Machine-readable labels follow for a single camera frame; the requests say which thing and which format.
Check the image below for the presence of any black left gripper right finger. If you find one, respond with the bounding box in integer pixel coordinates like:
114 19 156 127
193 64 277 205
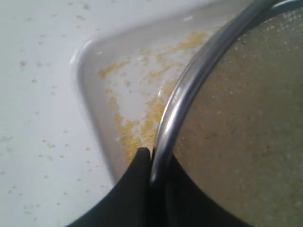
165 156 249 227

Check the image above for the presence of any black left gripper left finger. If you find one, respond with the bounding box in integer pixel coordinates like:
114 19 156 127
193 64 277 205
71 148 151 227

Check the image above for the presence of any white rectangular plastic tray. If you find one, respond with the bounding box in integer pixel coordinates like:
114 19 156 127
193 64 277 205
73 0 247 183

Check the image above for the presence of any round steel mesh sieve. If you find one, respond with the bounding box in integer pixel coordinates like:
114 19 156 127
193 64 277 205
151 0 303 227

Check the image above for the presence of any yellow grain pile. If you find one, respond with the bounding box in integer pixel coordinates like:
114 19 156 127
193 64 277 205
98 30 207 163

